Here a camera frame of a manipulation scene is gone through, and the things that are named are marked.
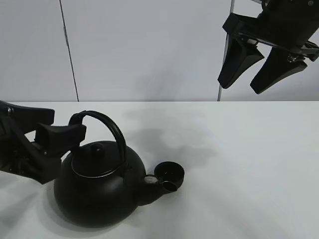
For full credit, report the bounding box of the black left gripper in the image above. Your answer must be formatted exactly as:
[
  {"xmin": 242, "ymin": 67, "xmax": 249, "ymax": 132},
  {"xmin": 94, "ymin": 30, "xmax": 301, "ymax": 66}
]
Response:
[{"xmin": 0, "ymin": 101, "xmax": 87, "ymax": 184}]

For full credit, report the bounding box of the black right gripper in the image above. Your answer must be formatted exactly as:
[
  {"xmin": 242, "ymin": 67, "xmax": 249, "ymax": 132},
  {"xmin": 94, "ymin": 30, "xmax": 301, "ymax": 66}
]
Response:
[{"xmin": 218, "ymin": 0, "xmax": 319, "ymax": 94}]

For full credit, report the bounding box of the black round kettle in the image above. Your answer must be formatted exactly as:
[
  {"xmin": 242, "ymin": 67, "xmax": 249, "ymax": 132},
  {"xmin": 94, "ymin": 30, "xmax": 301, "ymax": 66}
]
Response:
[{"xmin": 54, "ymin": 111, "xmax": 179, "ymax": 225}]

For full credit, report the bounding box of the black teacup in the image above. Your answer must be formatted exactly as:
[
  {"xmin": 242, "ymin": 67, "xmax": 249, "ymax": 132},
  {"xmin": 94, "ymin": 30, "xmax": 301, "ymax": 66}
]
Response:
[{"xmin": 154, "ymin": 161, "xmax": 185, "ymax": 188}]

